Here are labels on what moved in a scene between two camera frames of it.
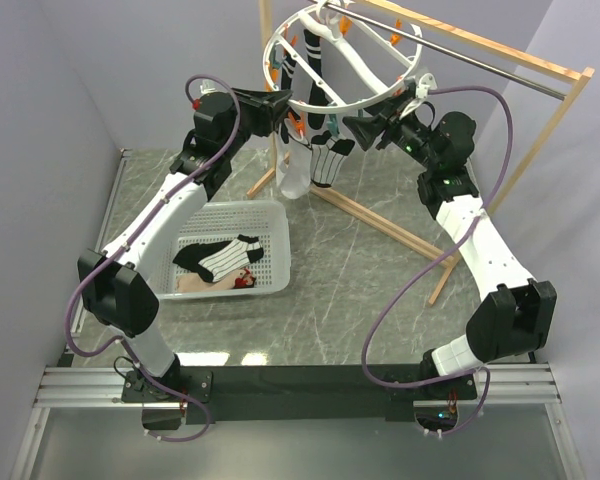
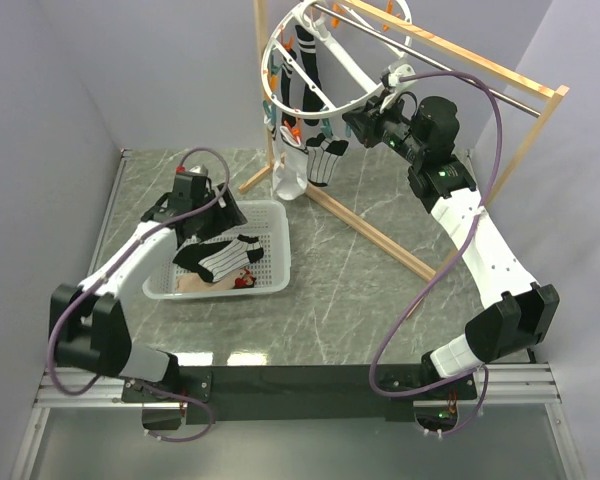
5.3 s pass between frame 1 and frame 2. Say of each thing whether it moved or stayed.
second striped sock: stayed
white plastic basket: stayed
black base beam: stayed
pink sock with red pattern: stayed
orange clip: moved
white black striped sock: moved
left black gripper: moved
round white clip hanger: stayed
